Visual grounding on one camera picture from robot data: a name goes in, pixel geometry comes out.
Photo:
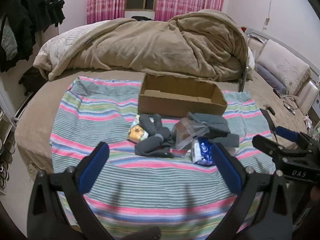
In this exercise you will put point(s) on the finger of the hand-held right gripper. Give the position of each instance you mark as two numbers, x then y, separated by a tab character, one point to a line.
266	146
287	133

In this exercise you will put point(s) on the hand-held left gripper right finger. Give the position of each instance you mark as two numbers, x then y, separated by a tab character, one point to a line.
226	167

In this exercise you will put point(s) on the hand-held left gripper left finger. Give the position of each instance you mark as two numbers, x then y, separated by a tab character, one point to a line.
95	165

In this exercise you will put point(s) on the blue and white tissue packet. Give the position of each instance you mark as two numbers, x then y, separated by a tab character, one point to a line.
203	152

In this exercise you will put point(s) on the grey green cloth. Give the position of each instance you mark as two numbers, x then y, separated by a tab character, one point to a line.
217	127

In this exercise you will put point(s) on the yellow printed snack packet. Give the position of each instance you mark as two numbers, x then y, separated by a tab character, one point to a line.
136	132

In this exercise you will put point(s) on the clear plastic packet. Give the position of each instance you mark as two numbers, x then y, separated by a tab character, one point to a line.
185	135

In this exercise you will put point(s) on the brown cardboard box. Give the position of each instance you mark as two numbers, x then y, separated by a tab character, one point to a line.
175	105

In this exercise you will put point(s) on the small black device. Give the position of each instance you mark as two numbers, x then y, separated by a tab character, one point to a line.
270	110

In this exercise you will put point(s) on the grey blue pillow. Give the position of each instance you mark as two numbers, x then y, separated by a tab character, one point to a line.
270	80

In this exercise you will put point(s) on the striped pastel cloth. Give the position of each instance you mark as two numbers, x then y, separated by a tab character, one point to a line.
150	180

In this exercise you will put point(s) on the white embroidered pillow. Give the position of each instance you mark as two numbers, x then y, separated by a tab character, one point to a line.
282	65

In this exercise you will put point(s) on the bed with brown sheet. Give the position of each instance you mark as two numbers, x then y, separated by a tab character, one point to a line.
37	120

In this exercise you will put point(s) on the padded beige headboard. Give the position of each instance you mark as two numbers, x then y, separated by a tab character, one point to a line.
310	57

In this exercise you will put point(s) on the shoe shelf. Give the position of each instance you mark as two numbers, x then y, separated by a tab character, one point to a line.
5	155

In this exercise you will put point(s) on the black bag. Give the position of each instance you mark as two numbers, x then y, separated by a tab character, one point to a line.
32	80

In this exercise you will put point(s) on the pale patterned quilt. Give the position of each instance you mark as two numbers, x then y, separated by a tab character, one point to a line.
65	45

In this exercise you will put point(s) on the tan fleece blanket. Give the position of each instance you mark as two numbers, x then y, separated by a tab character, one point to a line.
155	47

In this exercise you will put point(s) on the hanging grey garment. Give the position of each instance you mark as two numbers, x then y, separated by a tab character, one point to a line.
8	42

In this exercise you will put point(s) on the dark garment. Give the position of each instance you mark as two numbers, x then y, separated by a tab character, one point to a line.
142	18

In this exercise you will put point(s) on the hanging black clothes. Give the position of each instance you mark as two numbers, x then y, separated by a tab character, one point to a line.
30	12

